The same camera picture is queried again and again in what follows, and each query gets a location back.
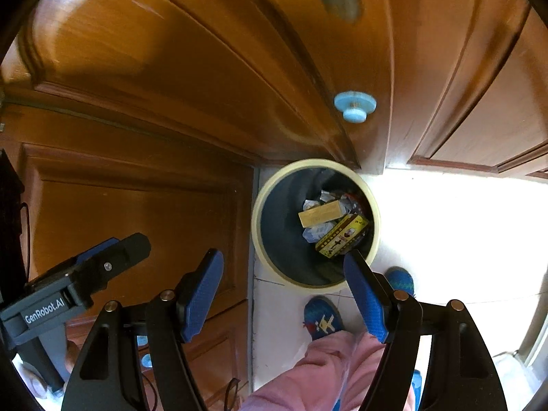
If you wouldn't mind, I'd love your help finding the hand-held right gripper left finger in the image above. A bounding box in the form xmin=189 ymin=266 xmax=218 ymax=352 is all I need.
xmin=60 ymin=248 xmax=224 ymax=411

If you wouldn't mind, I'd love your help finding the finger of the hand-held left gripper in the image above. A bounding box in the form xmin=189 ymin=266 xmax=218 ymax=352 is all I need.
xmin=76 ymin=236 xmax=123 ymax=267
xmin=79 ymin=232 xmax=153 ymax=306

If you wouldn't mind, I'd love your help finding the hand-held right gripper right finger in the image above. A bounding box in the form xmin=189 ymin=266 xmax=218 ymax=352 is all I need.
xmin=343 ymin=251 xmax=508 ymax=411

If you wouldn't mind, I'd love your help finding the long yellow and red box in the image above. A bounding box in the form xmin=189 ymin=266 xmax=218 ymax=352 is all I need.
xmin=315 ymin=213 xmax=370 ymax=259

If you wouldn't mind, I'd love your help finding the tan and white carton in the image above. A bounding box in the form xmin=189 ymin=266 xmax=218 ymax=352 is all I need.
xmin=298 ymin=200 xmax=346 ymax=227

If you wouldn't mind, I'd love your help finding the round cream trash bin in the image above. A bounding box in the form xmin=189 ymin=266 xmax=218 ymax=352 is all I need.
xmin=251 ymin=158 xmax=381 ymax=289

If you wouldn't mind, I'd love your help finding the person's left hand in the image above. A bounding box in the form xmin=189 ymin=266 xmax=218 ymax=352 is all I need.
xmin=21 ymin=341 xmax=81 ymax=397

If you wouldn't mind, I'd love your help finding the blue patterned shoe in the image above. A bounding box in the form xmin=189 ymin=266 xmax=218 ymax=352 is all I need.
xmin=385 ymin=266 xmax=415 ymax=299
xmin=302 ymin=295 xmax=346 ymax=344

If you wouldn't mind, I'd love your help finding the black object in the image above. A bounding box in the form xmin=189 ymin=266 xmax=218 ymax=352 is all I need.
xmin=0 ymin=149 xmax=32 ymax=306

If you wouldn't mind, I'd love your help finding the crumpled white wrapper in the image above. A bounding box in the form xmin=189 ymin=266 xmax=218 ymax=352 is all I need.
xmin=319 ymin=189 xmax=366 ymax=216

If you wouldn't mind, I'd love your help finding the black cable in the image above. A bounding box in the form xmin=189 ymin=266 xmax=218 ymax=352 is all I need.
xmin=220 ymin=376 xmax=241 ymax=411

